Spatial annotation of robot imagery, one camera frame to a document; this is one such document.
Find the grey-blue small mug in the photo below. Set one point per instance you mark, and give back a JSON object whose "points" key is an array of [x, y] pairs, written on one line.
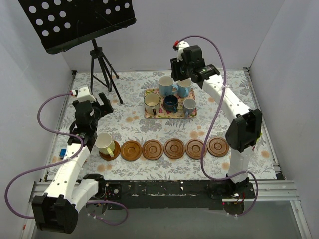
{"points": [[189, 106]]}

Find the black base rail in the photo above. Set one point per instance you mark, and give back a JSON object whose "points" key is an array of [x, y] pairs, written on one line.
{"points": [[213, 197]]}

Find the light blue mug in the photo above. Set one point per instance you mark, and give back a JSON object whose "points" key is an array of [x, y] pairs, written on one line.
{"points": [[167, 86]]}

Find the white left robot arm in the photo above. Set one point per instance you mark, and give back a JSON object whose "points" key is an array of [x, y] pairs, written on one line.
{"points": [[57, 209]]}

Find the dark blue glazed mug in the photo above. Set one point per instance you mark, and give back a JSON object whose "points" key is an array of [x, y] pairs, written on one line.
{"points": [[170, 103]]}

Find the black perforated music stand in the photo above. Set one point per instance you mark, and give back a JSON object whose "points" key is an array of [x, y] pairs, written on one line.
{"points": [[64, 24]]}

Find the floral serving tray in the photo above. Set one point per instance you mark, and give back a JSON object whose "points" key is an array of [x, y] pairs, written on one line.
{"points": [[163, 113]]}

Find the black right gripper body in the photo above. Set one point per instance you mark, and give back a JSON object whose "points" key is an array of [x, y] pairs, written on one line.
{"points": [[176, 70]]}

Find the brown wooden coaster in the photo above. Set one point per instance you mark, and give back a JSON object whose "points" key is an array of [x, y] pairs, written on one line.
{"points": [[194, 148], [110, 157], [217, 147], [131, 151], [174, 148], [152, 150]]}

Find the blue toy block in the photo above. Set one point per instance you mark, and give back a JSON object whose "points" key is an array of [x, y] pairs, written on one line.
{"points": [[62, 153]]}

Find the yellow-green mug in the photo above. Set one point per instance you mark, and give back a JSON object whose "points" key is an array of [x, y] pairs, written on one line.
{"points": [[105, 144]]}

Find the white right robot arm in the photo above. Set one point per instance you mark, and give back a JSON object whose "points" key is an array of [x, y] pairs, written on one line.
{"points": [[245, 122]]}

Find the blue mug with white interior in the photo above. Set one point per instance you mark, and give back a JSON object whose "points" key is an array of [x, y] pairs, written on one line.
{"points": [[184, 87]]}

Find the cream mug with black handle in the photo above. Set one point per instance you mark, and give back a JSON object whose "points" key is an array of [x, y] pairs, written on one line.
{"points": [[152, 103]]}

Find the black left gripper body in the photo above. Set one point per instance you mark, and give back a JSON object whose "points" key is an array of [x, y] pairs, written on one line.
{"points": [[100, 106]]}

